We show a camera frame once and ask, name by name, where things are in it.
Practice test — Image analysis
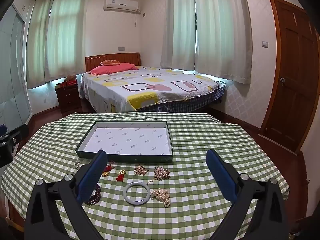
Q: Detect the dark wooden nightstand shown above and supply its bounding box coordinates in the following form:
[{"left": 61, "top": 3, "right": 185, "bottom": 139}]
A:
[{"left": 55, "top": 82, "right": 83, "bottom": 114}]

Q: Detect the gold bead brooch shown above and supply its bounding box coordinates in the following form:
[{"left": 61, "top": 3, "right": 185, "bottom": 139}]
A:
[{"left": 134, "top": 165, "right": 150, "bottom": 176}]

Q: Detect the orange cushion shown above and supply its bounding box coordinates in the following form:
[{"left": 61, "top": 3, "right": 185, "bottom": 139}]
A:
[{"left": 100, "top": 59, "right": 122, "bottom": 66}]

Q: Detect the blue plaid bed sheet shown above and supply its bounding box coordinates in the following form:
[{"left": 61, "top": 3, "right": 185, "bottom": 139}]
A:
[{"left": 136, "top": 89, "right": 224, "bottom": 113}]

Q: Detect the dark green shallow box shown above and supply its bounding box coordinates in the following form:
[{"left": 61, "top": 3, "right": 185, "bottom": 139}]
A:
[{"left": 75, "top": 121, "right": 174, "bottom": 164}]

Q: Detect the pink pillow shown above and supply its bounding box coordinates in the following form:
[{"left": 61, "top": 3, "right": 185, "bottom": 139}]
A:
[{"left": 88, "top": 62, "right": 139, "bottom": 75}]

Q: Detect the green checked tablecloth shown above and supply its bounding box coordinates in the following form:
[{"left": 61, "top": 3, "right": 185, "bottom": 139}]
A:
[{"left": 1, "top": 112, "right": 290, "bottom": 240}]

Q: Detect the white jade bangle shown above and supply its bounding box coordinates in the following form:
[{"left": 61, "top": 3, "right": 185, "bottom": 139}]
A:
[{"left": 123, "top": 181, "right": 152, "bottom": 206}]

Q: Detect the frosted glass sliding wardrobe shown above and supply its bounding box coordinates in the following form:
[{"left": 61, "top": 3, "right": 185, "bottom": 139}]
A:
[{"left": 0, "top": 5, "right": 33, "bottom": 130}]

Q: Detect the white wall air conditioner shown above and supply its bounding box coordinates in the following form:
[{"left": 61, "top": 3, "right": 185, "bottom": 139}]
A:
[{"left": 103, "top": 0, "right": 140, "bottom": 12}]

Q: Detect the brown wooden door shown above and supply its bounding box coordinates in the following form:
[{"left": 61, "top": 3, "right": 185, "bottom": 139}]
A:
[{"left": 259, "top": 0, "right": 320, "bottom": 155}]

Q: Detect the pink crystal flower brooch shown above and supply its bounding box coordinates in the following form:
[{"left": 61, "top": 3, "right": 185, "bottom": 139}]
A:
[{"left": 146, "top": 166, "right": 171, "bottom": 187}]

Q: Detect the cream pearl brooch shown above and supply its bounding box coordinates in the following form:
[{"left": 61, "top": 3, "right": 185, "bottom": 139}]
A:
[{"left": 151, "top": 188, "right": 171, "bottom": 208}]

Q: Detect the white curtain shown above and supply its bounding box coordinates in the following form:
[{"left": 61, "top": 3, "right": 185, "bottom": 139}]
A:
[
  {"left": 194, "top": 0, "right": 252, "bottom": 84},
  {"left": 45, "top": 0, "right": 88, "bottom": 79},
  {"left": 25, "top": 0, "right": 57, "bottom": 89},
  {"left": 160, "top": 0, "right": 197, "bottom": 68}
]

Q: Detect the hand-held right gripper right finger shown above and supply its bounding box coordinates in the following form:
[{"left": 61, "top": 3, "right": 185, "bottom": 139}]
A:
[{"left": 205, "top": 149, "right": 294, "bottom": 240}]

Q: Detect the red knot gold charm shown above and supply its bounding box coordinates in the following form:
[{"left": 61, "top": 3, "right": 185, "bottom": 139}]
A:
[{"left": 101, "top": 160, "right": 115, "bottom": 178}]

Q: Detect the wooden bed headboard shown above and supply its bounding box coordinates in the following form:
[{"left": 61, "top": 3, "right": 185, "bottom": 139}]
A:
[{"left": 85, "top": 52, "right": 141, "bottom": 72}]

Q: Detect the dark red bead bracelet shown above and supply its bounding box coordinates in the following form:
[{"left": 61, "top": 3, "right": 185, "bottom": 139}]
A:
[{"left": 84, "top": 184, "right": 102, "bottom": 205}]

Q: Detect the white patterned bedsheet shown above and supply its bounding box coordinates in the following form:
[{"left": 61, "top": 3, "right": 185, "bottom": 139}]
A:
[{"left": 80, "top": 65, "right": 227, "bottom": 113}]

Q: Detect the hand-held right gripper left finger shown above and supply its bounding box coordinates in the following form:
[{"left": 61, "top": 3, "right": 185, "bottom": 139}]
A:
[{"left": 24, "top": 150, "right": 118, "bottom": 240}]

